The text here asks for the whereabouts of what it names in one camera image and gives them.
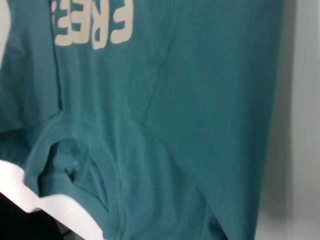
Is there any teal t-shirt with cream print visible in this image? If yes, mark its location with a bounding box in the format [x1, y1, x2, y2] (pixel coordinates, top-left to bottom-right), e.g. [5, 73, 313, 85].
[0, 0, 292, 240]

